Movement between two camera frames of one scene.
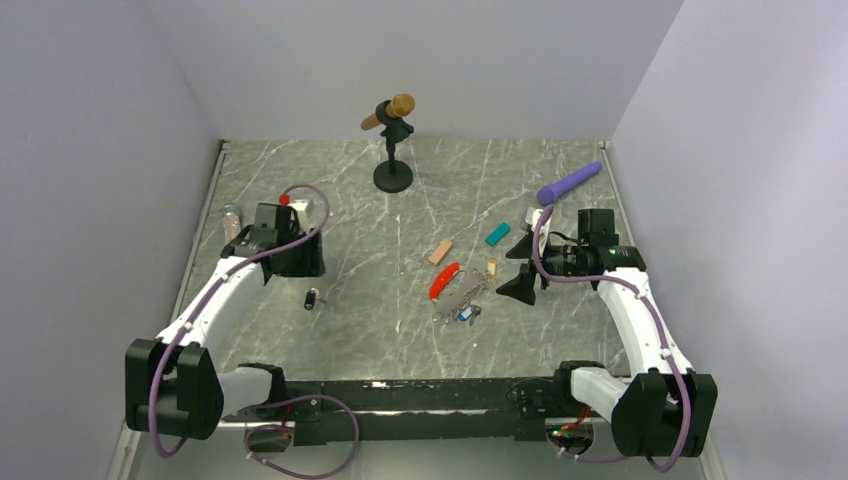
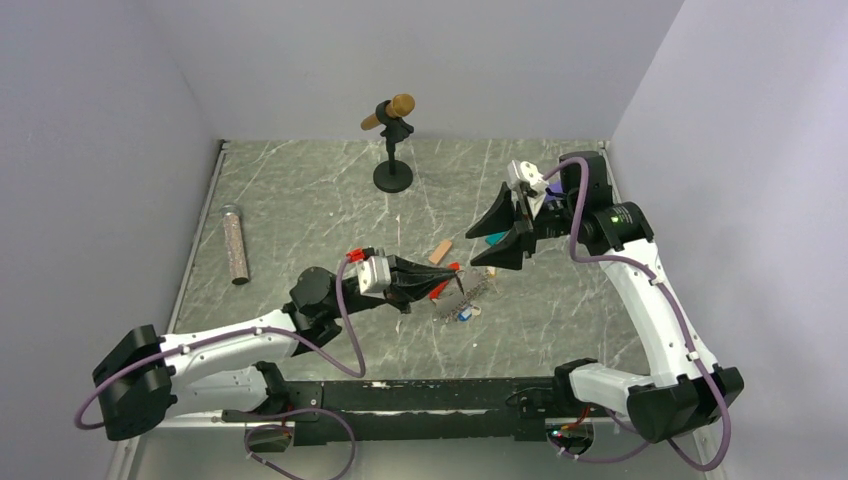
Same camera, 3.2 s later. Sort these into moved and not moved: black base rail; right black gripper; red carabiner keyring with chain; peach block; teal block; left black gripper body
Moved: left black gripper body; right black gripper
Not moved: teal block; peach block; red carabiner keyring with chain; black base rail
